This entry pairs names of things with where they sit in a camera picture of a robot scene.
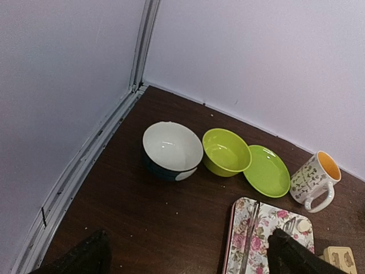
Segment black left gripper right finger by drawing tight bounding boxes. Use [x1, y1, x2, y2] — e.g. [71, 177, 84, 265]
[267, 228, 346, 273]

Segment metal tongs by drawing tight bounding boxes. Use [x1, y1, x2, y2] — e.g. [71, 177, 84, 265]
[240, 201, 297, 274]

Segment left aluminium corner post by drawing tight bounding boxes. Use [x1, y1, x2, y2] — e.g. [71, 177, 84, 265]
[8, 1, 160, 273]

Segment dark blue white bowl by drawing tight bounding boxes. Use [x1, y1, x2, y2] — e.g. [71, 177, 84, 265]
[142, 122, 204, 182]

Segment floral mug orange inside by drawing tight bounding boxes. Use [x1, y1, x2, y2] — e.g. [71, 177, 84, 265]
[289, 151, 342, 213]

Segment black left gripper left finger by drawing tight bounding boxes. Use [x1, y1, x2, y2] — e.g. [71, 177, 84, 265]
[31, 229, 112, 274]

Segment tan tin lid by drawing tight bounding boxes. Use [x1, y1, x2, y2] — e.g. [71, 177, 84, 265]
[323, 247, 357, 274]

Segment white round chocolate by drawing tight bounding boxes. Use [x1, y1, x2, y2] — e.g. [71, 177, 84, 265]
[297, 219, 310, 233]

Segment green plastic bowl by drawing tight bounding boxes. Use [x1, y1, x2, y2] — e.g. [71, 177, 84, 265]
[202, 128, 252, 178]

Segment green plastic plate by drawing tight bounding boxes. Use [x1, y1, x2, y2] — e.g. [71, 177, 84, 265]
[243, 144, 290, 198]

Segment floral rectangular tray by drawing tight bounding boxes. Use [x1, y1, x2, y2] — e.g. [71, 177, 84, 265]
[222, 197, 315, 273]

